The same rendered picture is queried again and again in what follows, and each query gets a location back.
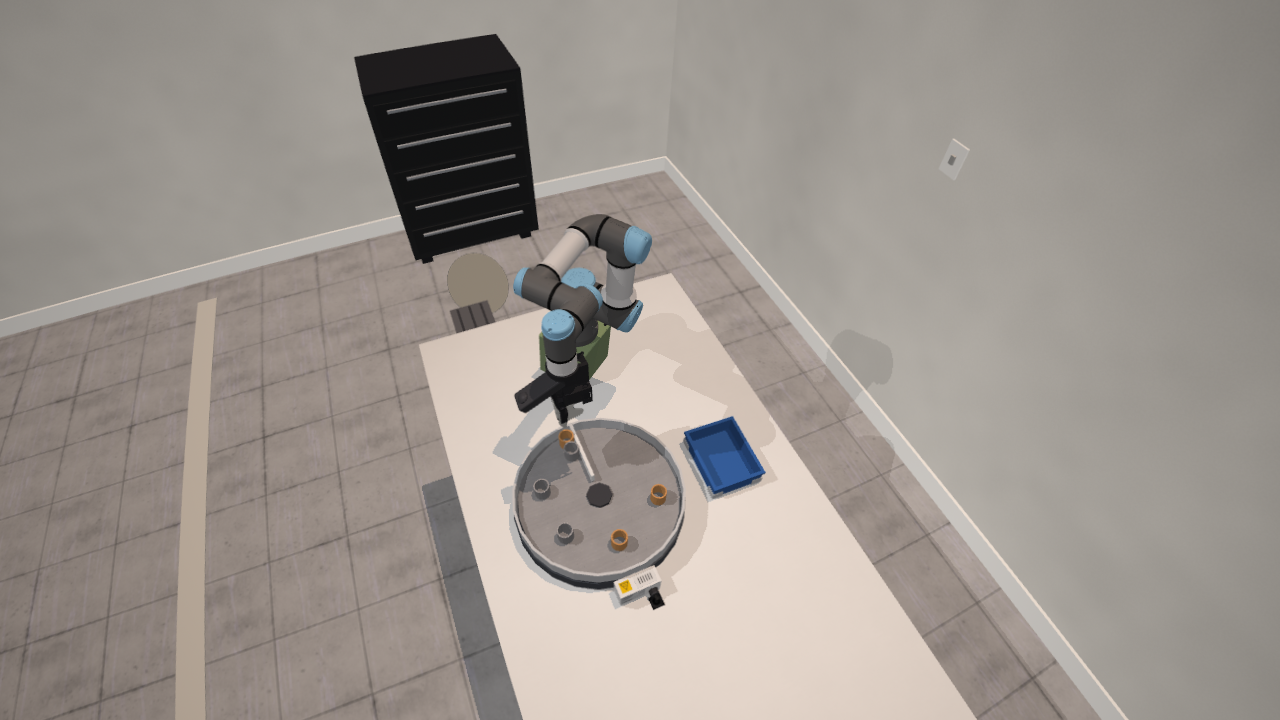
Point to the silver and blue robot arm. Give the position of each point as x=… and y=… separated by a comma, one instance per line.
x=576, y=325

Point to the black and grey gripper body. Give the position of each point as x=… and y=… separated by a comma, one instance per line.
x=577, y=385

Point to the blue crate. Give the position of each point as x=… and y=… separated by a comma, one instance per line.
x=727, y=455

